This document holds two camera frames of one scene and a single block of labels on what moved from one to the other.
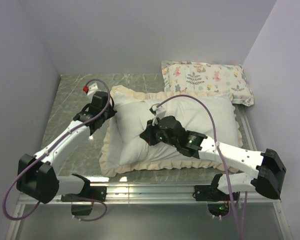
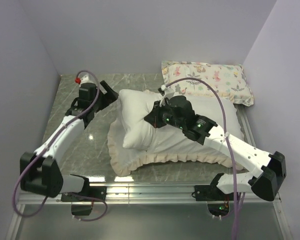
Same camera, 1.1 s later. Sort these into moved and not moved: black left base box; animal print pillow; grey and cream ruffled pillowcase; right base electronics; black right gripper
Moved: grey and cream ruffled pillowcase; black right gripper
Not moved: black left base box; animal print pillow; right base electronics
